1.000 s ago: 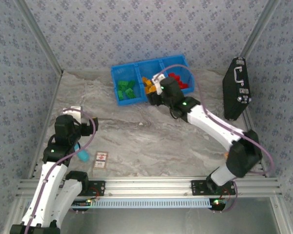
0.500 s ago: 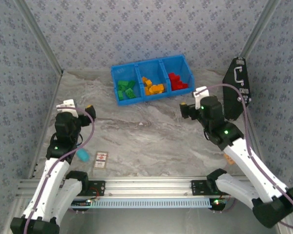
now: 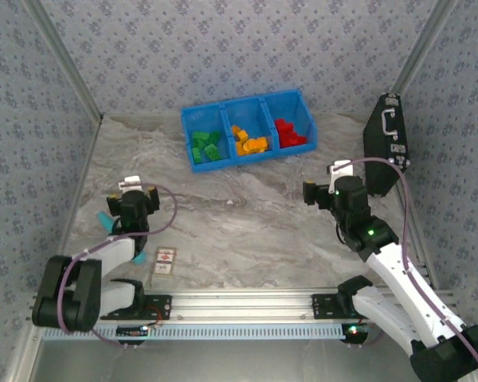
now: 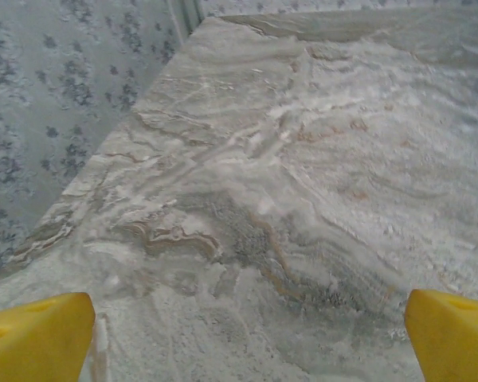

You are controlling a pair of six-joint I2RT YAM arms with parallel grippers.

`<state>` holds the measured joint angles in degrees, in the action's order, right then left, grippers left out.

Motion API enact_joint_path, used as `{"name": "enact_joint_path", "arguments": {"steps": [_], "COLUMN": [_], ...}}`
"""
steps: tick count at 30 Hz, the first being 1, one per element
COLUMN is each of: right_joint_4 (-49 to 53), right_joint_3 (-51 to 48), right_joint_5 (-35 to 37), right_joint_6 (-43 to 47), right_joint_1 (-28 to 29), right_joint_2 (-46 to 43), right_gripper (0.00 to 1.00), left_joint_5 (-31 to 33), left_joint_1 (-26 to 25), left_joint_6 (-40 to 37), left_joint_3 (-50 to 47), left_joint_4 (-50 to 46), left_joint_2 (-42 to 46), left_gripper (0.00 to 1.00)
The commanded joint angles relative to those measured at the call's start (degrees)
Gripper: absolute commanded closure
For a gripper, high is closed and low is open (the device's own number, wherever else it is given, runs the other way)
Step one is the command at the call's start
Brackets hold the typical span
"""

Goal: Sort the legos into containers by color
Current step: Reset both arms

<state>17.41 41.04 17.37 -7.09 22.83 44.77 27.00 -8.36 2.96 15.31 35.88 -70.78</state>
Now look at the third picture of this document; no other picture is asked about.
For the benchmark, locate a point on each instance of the red lego brick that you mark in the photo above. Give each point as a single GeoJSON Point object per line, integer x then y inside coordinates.
{"type": "Point", "coordinates": [299, 139]}
{"type": "Point", "coordinates": [280, 124]}
{"type": "Point", "coordinates": [290, 130]}
{"type": "Point", "coordinates": [284, 140]}

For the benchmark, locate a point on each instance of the long narrow green lego brick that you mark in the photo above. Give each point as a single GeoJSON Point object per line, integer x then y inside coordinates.
{"type": "Point", "coordinates": [197, 154]}

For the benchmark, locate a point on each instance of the yellow round printed lego brick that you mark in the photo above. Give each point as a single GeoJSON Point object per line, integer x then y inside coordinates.
{"type": "Point", "coordinates": [261, 143]}

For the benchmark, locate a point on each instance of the green eight-stud lego brick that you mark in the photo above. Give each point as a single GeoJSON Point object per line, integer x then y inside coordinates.
{"type": "Point", "coordinates": [212, 152]}

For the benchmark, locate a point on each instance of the yellow half-round lego brick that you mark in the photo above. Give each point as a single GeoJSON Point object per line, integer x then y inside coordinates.
{"type": "Point", "coordinates": [251, 142]}

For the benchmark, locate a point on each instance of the long yellow lego brick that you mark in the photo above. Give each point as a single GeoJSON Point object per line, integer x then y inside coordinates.
{"type": "Point", "coordinates": [245, 150]}

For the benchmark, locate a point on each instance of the green square lego brick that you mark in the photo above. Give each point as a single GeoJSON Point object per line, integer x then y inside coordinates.
{"type": "Point", "coordinates": [214, 136]}

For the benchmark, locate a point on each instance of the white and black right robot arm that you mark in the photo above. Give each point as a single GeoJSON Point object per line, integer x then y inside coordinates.
{"type": "Point", "coordinates": [402, 286]}

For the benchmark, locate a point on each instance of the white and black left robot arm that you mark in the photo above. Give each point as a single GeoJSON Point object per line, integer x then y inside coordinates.
{"type": "Point", "coordinates": [69, 294]}

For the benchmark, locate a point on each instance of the playing card box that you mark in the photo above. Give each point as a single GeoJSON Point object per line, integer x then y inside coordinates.
{"type": "Point", "coordinates": [164, 262]}

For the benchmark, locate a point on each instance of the black mounting plate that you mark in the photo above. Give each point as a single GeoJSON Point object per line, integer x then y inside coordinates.
{"type": "Point", "coordinates": [324, 306]}
{"type": "Point", "coordinates": [159, 306]}

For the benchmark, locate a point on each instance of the small circuit board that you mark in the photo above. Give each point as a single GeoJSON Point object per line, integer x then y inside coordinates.
{"type": "Point", "coordinates": [133, 330]}
{"type": "Point", "coordinates": [354, 330]}

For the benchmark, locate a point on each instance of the grey metal panel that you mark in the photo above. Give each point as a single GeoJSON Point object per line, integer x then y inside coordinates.
{"type": "Point", "coordinates": [243, 362]}

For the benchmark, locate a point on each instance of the aluminium side rail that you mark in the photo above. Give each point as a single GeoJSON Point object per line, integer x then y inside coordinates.
{"type": "Point", "coordinates": [426, 262]}

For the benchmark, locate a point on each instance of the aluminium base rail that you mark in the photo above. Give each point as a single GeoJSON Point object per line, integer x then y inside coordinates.
{"type": "Point", "coordinates": [243, 304]}

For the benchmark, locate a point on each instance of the aluminium frame post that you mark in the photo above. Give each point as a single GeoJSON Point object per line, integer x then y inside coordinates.
{"type": "Point", "coordinates": [426, 40]}
{"type": "Point", "coordinates": [63, 55]}

